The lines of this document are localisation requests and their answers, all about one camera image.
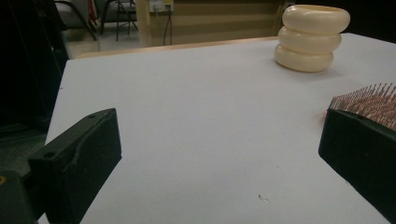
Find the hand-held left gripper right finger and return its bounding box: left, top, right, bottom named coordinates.
left=318, top=108, right=396, bottom=224

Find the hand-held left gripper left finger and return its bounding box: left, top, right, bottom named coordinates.
left=27, top=107, right=122, bottom=224

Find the pink brush with metal pins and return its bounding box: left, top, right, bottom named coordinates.
left=323, top=82, right=396, bottom=132

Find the cream ribbed holder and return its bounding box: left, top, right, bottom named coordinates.
left=273, top=4, right=351, bottom=74

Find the grey chair with dark legs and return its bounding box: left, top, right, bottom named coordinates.
left=54, top=0, right=98, bottom=42

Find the beige wooden cabinet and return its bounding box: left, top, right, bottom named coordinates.
left=134, top=0, right=289, bottom=49

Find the dark metal frame chair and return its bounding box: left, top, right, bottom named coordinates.
left=98, top=0, right=140, bottom=42

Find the black cable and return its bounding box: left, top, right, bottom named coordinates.
left=163, top=5, right=174, bottom=47

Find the white wall socket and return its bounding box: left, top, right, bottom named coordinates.
left=148, top=0, right=175, bottom=14

